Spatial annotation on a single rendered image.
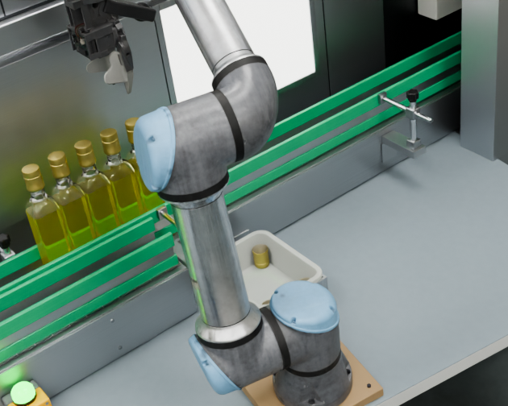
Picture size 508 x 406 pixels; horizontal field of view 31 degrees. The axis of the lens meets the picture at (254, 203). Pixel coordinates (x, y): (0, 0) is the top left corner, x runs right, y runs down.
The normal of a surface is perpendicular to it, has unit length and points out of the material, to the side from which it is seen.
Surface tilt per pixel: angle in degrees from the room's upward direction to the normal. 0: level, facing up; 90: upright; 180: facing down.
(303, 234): 0
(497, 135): 90
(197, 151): 79
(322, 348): 94
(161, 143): 48
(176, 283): 90
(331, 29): 90
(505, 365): 0
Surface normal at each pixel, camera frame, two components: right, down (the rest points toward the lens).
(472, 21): -0.79, 0.43
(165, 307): 0.60, 0.41
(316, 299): 0.00, -0.80
